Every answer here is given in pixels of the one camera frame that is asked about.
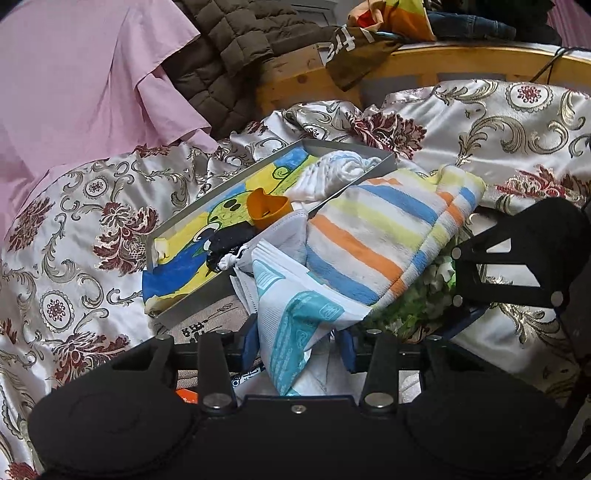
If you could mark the colourful cartoon drawing paper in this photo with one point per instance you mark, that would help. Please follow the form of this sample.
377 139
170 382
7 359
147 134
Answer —
231 194

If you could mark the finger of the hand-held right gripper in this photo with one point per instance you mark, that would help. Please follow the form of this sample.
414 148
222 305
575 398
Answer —
508 295
461 319

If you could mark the pink hanging sheet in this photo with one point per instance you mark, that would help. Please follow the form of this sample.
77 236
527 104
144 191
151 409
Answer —
69 78

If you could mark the striped fleece towel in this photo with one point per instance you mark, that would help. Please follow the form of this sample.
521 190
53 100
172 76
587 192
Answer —
369 230

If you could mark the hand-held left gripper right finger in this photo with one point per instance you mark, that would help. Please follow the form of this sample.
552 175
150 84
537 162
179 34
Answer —
348 350

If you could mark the olive brown printed cloth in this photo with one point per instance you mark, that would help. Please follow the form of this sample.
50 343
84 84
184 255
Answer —
355 55

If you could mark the wooden bed frame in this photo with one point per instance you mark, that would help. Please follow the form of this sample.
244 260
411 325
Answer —
443 60

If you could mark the orange white carton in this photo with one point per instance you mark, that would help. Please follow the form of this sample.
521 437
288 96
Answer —
187 396

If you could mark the grey shallow box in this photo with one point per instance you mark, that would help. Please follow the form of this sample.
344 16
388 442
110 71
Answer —
184 311

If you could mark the brown quilted jacket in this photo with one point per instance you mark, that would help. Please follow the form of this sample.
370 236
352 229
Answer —
221 60

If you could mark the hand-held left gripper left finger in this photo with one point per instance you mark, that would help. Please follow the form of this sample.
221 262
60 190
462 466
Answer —
249 344

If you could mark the blue jeans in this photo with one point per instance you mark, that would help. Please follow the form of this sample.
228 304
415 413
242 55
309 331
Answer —
466 23

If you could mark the orange cup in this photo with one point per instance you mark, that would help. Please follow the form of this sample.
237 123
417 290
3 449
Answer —
268 207

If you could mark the floral satin blanket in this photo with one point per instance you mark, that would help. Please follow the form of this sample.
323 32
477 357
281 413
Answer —
92 221

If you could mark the white blue striped socks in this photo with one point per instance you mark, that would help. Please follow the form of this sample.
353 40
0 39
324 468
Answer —
337 173

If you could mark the black printed cloth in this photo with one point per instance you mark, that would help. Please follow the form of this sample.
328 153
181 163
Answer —
226 244

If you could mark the white teal face mask pack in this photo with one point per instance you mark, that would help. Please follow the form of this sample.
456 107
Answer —
286 314

